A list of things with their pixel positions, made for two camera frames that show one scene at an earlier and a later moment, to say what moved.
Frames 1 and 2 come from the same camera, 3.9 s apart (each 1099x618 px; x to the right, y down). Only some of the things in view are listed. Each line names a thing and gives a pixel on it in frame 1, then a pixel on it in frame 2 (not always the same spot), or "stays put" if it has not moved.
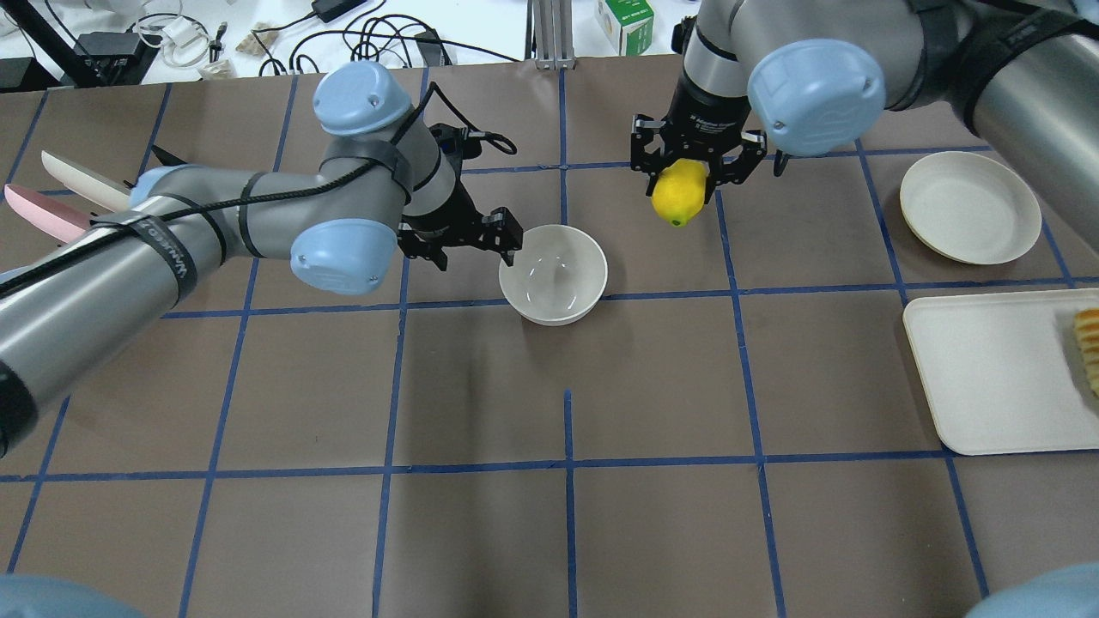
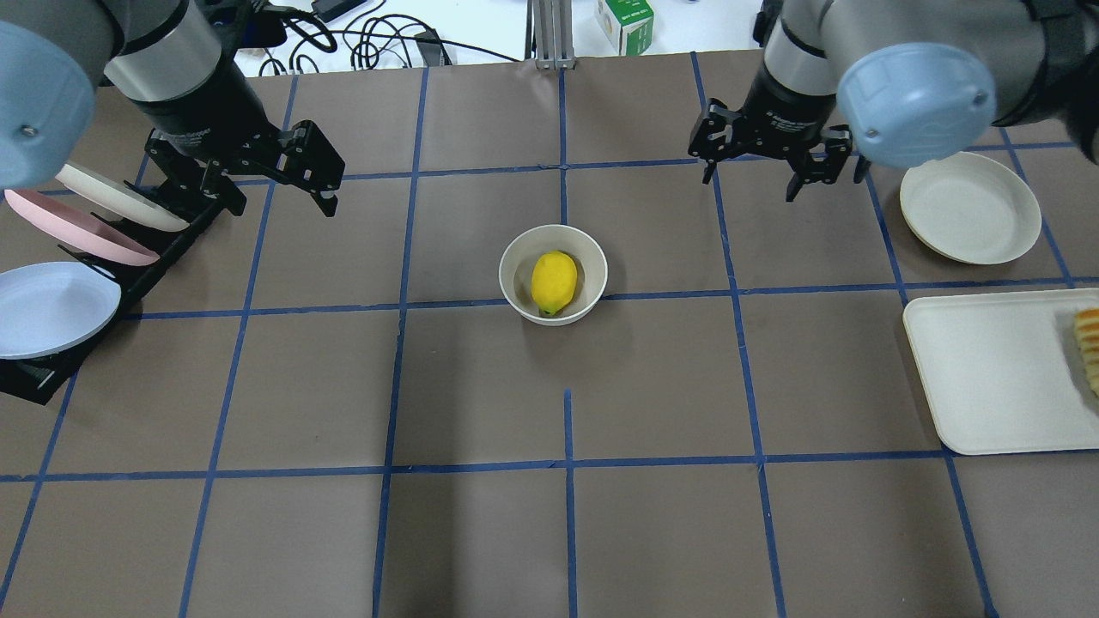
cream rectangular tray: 1003,369 stays put
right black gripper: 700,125 -> 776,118
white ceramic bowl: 558,278 stays put
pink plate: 56,219 stays put
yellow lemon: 678,192 -> 554,281
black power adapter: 328,10 stays put
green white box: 628,25 stays put
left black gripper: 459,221 -> 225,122
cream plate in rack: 88,183 stays put
